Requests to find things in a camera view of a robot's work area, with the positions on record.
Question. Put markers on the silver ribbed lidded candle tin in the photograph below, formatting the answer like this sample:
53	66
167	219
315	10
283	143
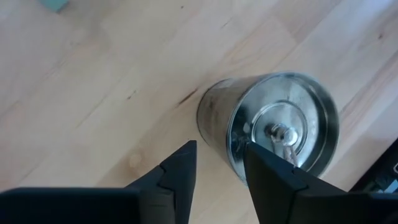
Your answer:
280	109

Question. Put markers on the green perforated metal rack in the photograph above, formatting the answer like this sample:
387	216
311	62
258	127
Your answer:
54	3

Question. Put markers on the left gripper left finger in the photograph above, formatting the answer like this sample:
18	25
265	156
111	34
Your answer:
93	207

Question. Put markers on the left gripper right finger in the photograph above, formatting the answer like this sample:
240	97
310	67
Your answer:
311	205

